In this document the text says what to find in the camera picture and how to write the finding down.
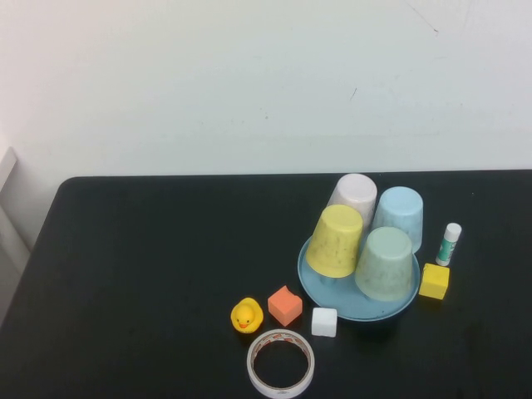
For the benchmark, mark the pale green plastic cup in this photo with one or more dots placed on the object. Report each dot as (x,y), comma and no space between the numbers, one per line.
(386,266)

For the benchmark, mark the yellow plastic cup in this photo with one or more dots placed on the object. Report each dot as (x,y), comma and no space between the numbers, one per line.
(334,245)

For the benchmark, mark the pale pink plastic cup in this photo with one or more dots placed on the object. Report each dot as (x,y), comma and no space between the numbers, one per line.
(353,191)

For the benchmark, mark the blue cup stand with pegs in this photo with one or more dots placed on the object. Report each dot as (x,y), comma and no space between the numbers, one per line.
(332,299)

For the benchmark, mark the light blue plastic cup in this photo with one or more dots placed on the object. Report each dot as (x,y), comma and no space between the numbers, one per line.
(401,212)

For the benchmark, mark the orange foam cube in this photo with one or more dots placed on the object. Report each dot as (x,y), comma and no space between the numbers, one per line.
(284,306)

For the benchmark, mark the yellow rubber duck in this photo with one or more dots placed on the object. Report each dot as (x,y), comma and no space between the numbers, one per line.
(246,316)

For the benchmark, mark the white foam cube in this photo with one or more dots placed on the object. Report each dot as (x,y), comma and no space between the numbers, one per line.
(324,322)

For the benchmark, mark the white adhesive tape roll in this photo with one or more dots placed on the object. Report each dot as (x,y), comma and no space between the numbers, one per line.
(259,378)

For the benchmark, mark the yellow foam cube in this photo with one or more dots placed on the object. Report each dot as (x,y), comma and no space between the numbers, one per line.
(433,282)

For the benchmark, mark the white green glue stick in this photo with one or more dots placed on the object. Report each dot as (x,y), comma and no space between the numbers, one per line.
(448,247)

